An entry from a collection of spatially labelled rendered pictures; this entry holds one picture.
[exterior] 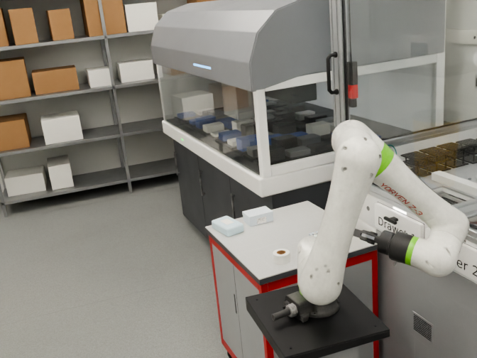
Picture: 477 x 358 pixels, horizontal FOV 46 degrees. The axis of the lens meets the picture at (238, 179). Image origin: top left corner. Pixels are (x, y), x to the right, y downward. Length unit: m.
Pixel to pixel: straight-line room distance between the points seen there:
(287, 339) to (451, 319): 0.75
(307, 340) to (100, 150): 4.64
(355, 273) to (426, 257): 0.75
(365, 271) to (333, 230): 0.93
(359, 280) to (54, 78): 3.87
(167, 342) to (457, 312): 1.68
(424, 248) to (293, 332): 0.48
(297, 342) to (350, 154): 0.62
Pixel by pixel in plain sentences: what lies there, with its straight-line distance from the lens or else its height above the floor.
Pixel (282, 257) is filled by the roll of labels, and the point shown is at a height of 0.79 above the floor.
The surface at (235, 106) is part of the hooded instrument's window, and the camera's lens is 3.05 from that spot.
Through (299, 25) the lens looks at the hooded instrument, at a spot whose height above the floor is 1.65.
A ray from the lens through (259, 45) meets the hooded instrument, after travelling 2.77.
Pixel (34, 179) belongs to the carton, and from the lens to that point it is 5.82.
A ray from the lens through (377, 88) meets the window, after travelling 2.36.
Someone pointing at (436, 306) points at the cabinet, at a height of 0.61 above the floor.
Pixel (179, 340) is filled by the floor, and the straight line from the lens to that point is 3.31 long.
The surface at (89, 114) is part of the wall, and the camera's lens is 6.07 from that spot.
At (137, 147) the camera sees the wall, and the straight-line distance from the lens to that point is 6.20.
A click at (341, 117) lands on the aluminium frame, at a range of 2.59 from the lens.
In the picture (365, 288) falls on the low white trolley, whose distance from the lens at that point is 2.56.
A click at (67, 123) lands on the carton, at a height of 0.79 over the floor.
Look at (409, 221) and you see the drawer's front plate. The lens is 2.29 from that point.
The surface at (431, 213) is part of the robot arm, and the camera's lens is 1.81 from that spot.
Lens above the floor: 1.83
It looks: 18 degrees down
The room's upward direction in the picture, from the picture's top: 6 degrees counter-clockwise
